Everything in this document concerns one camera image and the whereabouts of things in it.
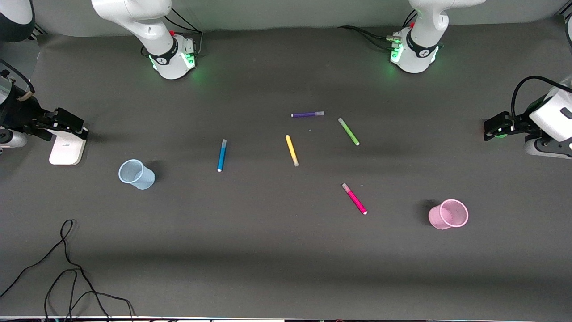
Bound green marker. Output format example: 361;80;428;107
338;117;360;146

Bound loose thin black cable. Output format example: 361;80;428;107
0;219;135;322

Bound pink plastic cup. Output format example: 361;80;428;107
428;199;469;230

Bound yellow marker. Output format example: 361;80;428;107
285;134;299;167

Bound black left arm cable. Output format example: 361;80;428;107
511;75;572;118

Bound pink marker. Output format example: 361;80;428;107
341;182;368;216

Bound light blue plastic cup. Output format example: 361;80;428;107
118;159;156;190

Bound black left base cables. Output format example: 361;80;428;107
338;9;418;51

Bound black base cables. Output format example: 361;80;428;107
338;9;418;51
163;7;204;55

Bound dark grey table mat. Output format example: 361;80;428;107
0;18;572;321

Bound white stand with base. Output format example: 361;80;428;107
49;130;88;166

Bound black right base cables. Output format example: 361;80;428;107
163;7;204;55

